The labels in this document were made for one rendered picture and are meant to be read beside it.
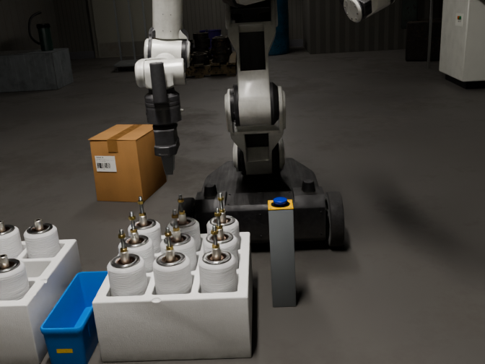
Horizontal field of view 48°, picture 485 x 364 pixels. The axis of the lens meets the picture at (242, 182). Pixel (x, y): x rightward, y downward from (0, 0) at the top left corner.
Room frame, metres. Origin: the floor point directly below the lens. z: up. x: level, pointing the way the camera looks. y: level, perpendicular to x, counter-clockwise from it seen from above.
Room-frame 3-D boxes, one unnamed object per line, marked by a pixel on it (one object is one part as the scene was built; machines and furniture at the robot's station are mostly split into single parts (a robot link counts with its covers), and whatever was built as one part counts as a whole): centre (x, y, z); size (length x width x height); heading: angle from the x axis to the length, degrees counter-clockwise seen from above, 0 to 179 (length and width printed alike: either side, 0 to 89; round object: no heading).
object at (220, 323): (1.38, 0.19, 0.09); 0.39 x 0.39 x 0.18; 87
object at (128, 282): (1.26, 0.31, 0.16); 0.10 x 0.10 x 0.18
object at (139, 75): (1.41, 0.20, 0.71); 0.13 x 0.09 x 0.07; 2
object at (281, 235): (1.44, -0.10, 0.16); 0.07 x 0.07 x 0.31; 87
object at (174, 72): (1.36, 0.18, 0.68); 0.11 x 0.11 x 0.11; 2
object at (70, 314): (1.32, 0.47, 0.06); 0.30 x 0.11 x 0.12; 176
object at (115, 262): (1.26, 0.31, 0.25); 0.08 x 0.08 x 0.01
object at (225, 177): (2.06, -0.07, 0.19); 0.64 x 0.52 x 0.33; 177
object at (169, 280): (1.26, 0.20, 0.16); 0.10 x 0.10 x 0.18
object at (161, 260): (1.26, 0.20, 0.25); 0.08 x 0.08 x 0.01
